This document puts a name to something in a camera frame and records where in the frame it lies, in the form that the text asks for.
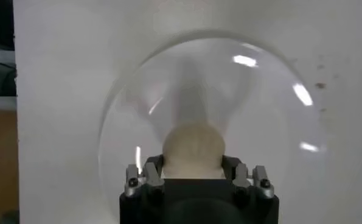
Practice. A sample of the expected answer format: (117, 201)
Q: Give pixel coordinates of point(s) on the white round plate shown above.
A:
(259, 121)

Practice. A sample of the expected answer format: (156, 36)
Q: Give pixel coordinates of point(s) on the white steamed baozi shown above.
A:
(193, 149)

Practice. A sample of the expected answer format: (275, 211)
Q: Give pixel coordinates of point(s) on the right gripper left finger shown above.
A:
(144, 179)

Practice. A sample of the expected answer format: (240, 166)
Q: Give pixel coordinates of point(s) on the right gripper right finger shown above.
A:
(253, 179)

